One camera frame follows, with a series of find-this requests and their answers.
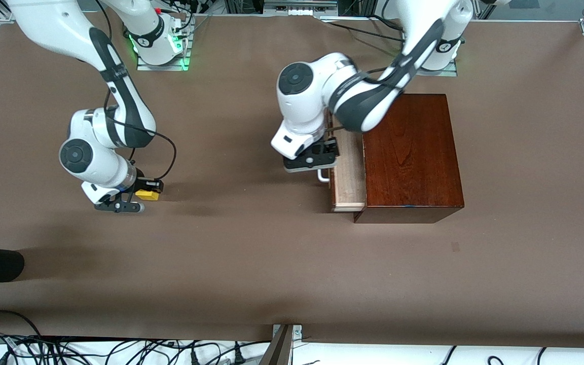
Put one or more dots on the grey power strip box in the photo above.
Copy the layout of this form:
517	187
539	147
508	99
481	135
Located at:
297	7

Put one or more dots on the aluminium equipment rack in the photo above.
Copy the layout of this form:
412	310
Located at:
353	6

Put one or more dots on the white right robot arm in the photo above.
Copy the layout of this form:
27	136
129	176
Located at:
48	25

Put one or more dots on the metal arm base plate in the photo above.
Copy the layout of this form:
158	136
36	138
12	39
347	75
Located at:
446	73
142	65

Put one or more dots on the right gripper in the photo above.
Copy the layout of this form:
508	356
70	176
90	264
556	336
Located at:
143	184

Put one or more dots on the brown paper table cover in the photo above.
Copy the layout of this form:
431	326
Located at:
271	279

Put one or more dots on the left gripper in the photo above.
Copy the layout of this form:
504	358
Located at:
325	148

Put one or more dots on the metal bracket with dark post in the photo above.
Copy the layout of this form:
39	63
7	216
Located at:
284	339

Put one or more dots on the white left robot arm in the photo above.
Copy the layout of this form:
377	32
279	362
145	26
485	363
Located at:
312	101

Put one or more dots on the white bench surface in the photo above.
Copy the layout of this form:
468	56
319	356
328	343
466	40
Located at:
373	355

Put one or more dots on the yellow wooden block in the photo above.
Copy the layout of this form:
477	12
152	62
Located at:
146	195

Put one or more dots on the dark brown wooden cabinet box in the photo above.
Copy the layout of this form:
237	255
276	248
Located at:
413	162

